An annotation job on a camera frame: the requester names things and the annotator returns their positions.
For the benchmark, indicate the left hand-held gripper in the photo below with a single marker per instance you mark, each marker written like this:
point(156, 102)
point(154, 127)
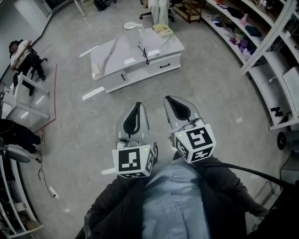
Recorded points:
point(130, 161)

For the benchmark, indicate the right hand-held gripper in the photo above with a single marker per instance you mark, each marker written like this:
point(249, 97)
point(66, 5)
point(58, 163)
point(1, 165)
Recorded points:
point(198, 142)

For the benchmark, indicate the white electric kettle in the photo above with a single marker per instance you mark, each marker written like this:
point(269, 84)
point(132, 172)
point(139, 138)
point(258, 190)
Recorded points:
point(132, 35)

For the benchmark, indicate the person's left forearm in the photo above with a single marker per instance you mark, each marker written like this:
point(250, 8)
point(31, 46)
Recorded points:
point(116, 198)

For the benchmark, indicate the person's right forearm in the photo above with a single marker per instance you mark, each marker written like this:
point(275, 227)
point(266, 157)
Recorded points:
point(229, 184)

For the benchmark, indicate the beige tape piece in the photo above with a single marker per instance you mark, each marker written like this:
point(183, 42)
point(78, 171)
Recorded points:
point(95, 70)

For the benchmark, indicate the white marble coffee table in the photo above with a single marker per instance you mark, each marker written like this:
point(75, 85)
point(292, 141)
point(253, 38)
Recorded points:
point(112, 58)

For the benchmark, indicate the red floor tape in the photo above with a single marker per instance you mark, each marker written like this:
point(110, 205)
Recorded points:
point(55, 93)

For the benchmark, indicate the yellow green book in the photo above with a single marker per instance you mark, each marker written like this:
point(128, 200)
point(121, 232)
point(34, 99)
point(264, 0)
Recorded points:
point(163, 30)

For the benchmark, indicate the person's blue shirt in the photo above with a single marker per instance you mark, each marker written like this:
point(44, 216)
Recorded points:
point(172, 205)

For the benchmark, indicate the purple toy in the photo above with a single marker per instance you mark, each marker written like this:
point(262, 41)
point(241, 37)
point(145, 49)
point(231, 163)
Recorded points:
point(244, 44)

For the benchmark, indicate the wooden trolley cart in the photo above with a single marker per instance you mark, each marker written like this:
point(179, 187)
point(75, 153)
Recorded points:
point(192, 18)

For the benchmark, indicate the black office chair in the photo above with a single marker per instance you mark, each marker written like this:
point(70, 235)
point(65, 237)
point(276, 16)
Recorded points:
point(43, 60)
point(144, 16)

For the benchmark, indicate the white power strip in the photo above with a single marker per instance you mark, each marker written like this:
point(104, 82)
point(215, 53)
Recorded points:
point(53, 191)

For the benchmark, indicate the black wheel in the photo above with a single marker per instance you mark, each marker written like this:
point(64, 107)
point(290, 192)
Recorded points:
point(281, 141)

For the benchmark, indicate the white shelving unit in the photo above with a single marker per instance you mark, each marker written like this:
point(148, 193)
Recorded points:
point(264, 43)

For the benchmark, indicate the dark teal box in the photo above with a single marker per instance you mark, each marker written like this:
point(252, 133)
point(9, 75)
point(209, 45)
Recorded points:
point(253, 31)

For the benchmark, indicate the pink cone-shaped bottle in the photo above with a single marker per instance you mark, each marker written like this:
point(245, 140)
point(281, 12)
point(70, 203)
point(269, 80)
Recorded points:
point(244, 20)

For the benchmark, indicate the black cloth bag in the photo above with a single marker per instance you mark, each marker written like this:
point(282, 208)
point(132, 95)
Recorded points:
point(236, 12)

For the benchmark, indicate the person's black jacket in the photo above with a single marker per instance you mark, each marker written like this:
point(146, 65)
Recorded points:
point(217, 221)

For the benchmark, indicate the white desk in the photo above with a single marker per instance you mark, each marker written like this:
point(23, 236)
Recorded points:
point(18, 88)

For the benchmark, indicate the gray chair seat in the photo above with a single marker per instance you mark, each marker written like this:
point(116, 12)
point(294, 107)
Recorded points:
point(16, 154)

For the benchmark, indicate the black backpack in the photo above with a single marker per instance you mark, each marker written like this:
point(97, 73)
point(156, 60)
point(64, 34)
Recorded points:
point(101, 4)

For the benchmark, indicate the white storage rack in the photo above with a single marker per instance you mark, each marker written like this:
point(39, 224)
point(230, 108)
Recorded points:
point(24, 196)

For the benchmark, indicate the glass teapot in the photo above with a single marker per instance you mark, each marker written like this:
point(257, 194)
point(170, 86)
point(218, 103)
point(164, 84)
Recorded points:
point(261, 4)

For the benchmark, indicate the black picture frame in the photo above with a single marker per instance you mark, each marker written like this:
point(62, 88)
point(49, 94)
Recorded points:
point(222, 6)

